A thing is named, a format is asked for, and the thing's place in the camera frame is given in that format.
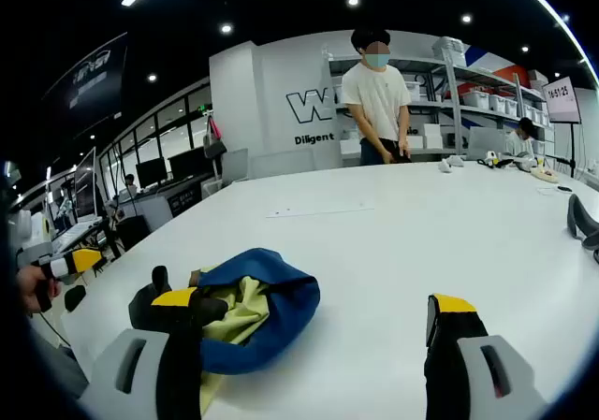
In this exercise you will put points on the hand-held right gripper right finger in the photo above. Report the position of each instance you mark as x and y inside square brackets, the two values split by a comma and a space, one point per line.
[468, 382]

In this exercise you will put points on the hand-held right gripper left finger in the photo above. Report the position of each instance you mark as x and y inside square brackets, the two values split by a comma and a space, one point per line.
[140, 382]

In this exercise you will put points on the display screen on stand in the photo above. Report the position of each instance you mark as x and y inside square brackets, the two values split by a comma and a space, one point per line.
[561, 99]

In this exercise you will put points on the black computer monitor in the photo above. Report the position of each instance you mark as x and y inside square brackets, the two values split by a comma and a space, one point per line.
[187, 163]
[150, 172]

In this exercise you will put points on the dark grey curved object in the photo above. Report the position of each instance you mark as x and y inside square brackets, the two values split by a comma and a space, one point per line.
[580, 221]

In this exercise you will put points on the plate with small items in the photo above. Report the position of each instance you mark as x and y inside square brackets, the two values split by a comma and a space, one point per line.
[544, 176]

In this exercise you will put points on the black chair part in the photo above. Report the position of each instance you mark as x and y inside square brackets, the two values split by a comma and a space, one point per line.
[75, 297]

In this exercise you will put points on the black hanging banner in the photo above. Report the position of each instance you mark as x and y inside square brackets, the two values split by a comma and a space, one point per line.
[89, 83]

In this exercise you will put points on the pink hanging bag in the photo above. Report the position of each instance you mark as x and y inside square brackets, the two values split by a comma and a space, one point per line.
[214, 139]

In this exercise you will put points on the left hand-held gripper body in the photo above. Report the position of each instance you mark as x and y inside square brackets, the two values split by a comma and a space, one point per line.
[30, 237]

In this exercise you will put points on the person's left hand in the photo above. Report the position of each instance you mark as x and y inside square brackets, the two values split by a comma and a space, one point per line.
[30, 289]

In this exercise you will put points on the small white object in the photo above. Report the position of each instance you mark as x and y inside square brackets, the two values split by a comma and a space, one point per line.
[450, 163]

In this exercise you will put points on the grey laptop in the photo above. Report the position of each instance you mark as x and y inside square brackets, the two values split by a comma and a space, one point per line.
[486, 141]

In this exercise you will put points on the grey metal shelving unit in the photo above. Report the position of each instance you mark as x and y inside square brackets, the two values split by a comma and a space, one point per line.
[482, 102]

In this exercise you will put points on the white gripper on table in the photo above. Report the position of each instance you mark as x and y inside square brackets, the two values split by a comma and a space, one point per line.
[507, 160]

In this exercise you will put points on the blue yellow grey garment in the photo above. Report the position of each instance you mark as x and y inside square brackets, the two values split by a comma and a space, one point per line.
[281, 279]

